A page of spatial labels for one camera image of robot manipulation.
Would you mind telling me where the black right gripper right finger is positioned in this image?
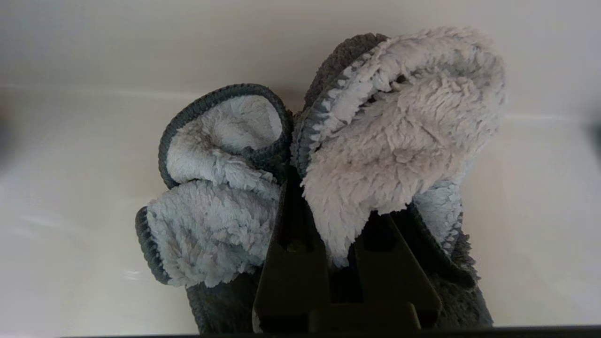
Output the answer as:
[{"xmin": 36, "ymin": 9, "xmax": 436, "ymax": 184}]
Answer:
[{"xmin": 354, "ymin": 213, "xmax": 442, "ymax": 306}]

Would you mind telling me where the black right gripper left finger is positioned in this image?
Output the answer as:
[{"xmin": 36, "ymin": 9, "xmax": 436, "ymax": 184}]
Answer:
[{"xmin": 253, "ymin": 169, "xmax": 332, "ymax": 334}]

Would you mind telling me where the grey microfibre cleaning cloth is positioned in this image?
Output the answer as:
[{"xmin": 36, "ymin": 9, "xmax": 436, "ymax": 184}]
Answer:
[{"xmin": 135, "ymin": 26, "xmax": 508, "ymax": 335}]

